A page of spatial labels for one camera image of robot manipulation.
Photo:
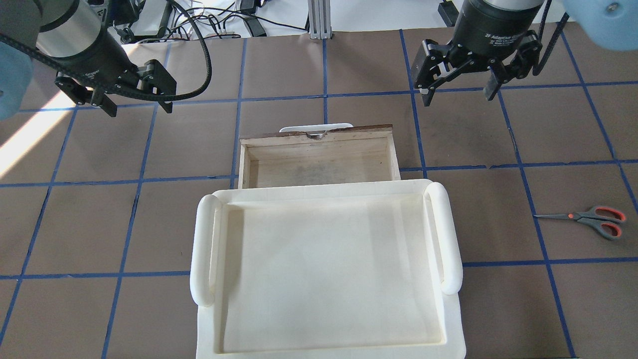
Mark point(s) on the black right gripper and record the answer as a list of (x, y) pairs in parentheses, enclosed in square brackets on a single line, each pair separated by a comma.
[(486, 27)]

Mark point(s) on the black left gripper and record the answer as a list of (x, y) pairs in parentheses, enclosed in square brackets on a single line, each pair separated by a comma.
[(98, 56)]

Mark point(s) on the grey orange scissors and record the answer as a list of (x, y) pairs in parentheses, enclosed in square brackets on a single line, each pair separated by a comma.
[(605, 220)]

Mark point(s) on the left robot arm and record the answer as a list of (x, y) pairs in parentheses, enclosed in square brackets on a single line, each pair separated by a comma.
[(67, 29)]

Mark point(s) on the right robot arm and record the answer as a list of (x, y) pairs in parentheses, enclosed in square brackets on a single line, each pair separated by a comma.
[(504, 37)]

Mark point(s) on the cream plastic tray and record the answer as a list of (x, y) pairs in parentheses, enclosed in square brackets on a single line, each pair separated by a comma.
[(363, 270)]

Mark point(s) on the aluminium frame post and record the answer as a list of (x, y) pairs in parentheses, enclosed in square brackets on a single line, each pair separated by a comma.
[(319, 20)]

